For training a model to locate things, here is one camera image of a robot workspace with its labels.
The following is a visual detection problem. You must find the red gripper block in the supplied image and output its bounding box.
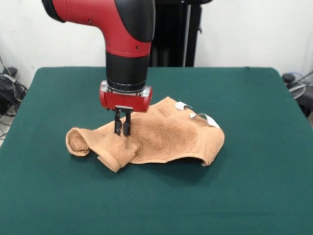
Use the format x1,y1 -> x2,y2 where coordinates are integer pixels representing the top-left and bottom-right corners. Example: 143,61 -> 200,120
98,80 -> 154,137

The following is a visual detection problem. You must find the tan terry towel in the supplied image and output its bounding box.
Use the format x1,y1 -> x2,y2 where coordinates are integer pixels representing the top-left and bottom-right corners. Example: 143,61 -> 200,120
65,96 -> 225,173

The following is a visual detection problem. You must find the dark green table cloth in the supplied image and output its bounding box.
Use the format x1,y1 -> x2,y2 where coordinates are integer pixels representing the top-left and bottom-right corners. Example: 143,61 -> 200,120
0,66 -> 313,235

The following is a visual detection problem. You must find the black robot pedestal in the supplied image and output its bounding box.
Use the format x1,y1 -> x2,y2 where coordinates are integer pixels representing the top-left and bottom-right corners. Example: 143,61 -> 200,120
148,0 -> 213,68

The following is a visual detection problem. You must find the black cable bundle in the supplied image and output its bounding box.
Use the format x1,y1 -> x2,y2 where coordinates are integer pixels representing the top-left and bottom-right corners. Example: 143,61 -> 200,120
0,73 -> 28,118

